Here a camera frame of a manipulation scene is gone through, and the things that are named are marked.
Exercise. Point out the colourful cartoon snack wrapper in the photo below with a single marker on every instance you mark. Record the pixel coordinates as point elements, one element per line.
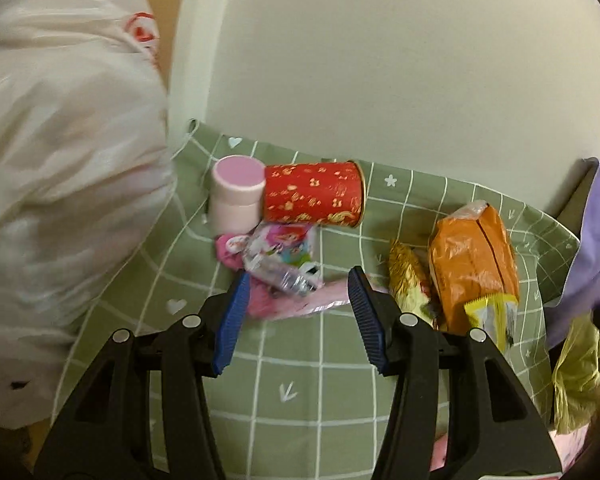
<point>280,250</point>

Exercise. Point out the pale pink ribbed packet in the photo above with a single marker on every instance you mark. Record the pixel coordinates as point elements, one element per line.
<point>320,302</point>

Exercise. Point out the red can with gold print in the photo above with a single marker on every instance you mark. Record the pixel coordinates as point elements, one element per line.
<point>310,195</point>

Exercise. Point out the white plastic bag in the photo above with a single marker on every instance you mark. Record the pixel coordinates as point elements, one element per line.
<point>55,160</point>

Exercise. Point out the orange snack bag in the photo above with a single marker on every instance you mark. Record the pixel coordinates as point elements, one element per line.
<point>470,260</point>

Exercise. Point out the purple cloth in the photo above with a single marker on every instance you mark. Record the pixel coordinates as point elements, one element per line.
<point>595,240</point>

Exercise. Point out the small yellow wrapper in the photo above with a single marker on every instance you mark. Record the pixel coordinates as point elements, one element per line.
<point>495,320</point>

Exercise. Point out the pink jar with lid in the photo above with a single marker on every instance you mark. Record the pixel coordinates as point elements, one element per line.
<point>232,200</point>

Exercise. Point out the green checked tablecloth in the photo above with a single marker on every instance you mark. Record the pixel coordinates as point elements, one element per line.
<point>305,410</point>

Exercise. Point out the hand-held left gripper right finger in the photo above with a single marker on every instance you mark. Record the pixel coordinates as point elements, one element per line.
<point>365,320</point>

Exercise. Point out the yellow-green plastic bag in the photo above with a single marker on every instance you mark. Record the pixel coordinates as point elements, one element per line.
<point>580,380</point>

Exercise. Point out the gold and yellow snack packet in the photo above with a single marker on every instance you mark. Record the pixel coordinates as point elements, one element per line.
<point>407,275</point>

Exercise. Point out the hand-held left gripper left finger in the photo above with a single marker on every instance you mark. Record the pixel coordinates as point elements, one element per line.
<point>230,325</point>

